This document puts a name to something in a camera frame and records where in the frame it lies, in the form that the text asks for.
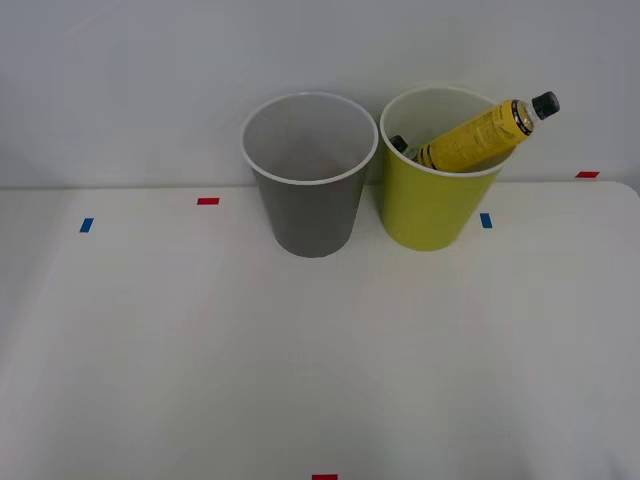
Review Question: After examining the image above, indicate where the yellow label plastic bottle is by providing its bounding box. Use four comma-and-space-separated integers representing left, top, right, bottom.
416, 90, 561, 172

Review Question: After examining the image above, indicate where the small black cap bottle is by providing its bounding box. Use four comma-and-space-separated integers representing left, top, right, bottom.
389, 134, 421, 164

